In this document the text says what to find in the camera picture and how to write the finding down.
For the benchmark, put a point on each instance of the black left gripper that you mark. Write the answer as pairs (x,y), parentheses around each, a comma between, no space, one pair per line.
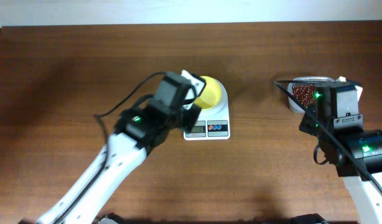
(187,124)

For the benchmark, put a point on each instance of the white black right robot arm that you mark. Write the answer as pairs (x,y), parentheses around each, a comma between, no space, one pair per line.
(355,152)

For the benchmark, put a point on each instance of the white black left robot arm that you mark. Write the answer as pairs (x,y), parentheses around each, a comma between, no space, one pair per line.
(138,130)

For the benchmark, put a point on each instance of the white digital kitchen scale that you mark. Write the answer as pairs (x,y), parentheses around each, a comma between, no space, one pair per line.
(213,123)

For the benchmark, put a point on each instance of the yellow plastic bowl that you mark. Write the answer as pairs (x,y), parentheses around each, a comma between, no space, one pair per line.
(211,94)

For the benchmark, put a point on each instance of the clear plastic bean container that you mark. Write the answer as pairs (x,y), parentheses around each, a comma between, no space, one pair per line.
(292,105)

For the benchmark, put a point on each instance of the red adzuki beans in container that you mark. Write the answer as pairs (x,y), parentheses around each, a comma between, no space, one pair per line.
(305,94)

